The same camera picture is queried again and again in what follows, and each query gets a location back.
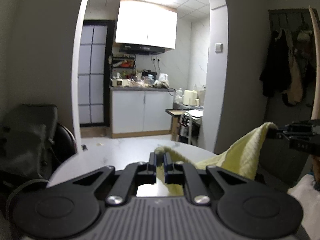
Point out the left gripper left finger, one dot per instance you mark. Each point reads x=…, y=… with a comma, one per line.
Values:
x=127, y=181

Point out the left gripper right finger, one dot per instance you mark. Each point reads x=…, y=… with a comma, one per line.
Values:
x=186, y=175

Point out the yellow knitted towel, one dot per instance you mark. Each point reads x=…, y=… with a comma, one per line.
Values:
x=241, y=158

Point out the white metal rack cart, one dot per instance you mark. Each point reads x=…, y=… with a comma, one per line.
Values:
x=186, y=125

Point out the white lower kitchen cabinet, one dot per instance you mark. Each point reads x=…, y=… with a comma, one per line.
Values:
x=140, y=112

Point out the white kitchen cabinet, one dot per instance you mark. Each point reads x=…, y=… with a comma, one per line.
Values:
x=140, y=112
x=144, y=23

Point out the hanging dark coat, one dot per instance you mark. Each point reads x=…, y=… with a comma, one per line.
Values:
x=281, y=74

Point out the white kettle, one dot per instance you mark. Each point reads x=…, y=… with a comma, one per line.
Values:
x=163, y=77

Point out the black spice shelf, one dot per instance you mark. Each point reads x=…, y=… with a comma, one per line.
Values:
x=122, y=65

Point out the black range hood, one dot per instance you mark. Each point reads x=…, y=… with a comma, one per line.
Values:
x=141, y=49

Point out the black framed glass door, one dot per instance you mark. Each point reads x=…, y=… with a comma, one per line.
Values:
x=93, y=72

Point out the white upper kitchen cabinet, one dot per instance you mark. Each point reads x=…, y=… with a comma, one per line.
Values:
x=144, y=23

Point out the white wall switch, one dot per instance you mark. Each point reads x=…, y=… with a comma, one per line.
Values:
x=219, y=47

